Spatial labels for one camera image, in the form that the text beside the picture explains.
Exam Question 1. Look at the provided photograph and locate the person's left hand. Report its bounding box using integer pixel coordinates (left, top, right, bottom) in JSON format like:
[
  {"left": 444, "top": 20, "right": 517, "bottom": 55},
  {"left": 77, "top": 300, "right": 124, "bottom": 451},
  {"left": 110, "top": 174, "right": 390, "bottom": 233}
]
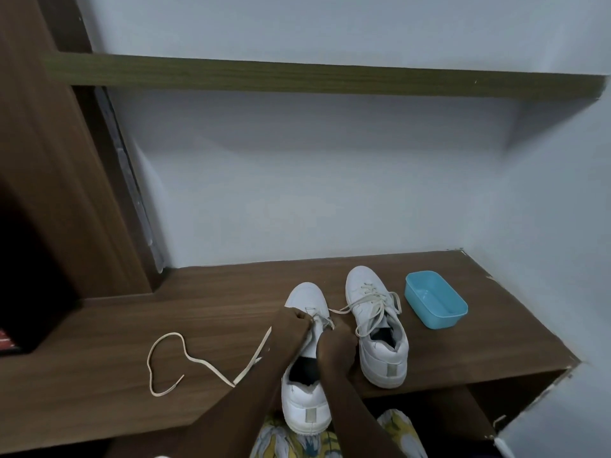
[{"left": 269, "top": 307, "right": 316, "bottom": 363}]

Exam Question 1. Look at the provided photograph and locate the person's left forearm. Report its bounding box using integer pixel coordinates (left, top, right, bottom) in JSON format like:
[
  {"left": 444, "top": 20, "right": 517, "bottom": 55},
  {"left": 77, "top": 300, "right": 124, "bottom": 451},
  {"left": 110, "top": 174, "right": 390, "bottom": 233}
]
[{"left": 169, "top": 350, "right": 297, "bottom": 458}]

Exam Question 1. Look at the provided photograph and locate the blue plastic basket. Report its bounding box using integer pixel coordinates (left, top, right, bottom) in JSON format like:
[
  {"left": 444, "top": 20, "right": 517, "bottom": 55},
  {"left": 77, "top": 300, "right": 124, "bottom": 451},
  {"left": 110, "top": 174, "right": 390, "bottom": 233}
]
[{"left": 404, "top": 270, "right": 470, "bottom": 330}]

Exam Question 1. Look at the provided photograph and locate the person's right forearm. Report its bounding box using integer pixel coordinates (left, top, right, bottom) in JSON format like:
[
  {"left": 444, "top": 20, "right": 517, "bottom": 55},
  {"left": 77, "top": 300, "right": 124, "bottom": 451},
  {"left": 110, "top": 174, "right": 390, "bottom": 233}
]
[{"left": 322, "top": 369, "right": 407, "bottom": 458}]

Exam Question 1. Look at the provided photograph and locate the wooden wall shelf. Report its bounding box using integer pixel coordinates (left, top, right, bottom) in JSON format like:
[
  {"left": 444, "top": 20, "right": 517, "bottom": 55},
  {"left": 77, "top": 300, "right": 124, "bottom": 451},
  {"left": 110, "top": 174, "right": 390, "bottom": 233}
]
[{"left": 43, "top": 52, "right": 608, "bottom": 101}]

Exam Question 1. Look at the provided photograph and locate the cream shoelace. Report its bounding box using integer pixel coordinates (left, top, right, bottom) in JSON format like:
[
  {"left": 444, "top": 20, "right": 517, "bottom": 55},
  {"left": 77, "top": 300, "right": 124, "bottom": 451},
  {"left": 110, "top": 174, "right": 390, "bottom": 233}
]
[
  {"left": 329, "top": 282, "right": 404, "bottom": 338},
  {"left": 146, "top": 307, "right": 335, "bottom": 396}
]

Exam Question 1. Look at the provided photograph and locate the white sneaker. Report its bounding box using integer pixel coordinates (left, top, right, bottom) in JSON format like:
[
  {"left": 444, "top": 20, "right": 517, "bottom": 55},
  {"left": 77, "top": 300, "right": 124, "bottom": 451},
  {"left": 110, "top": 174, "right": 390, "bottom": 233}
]
[
  {"left": 280, "top": 282, "right": 333, "bottom": 434},
  {"left": 345, "top": 265, "right": 411, "bottom": 390}
]

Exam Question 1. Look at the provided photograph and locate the person's right hand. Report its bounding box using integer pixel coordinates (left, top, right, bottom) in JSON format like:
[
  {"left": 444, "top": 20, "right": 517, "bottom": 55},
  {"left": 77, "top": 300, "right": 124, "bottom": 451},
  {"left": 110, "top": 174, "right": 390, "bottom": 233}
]
[{"left": 316, "top": 326, "right": 359, "bottom": 378}]

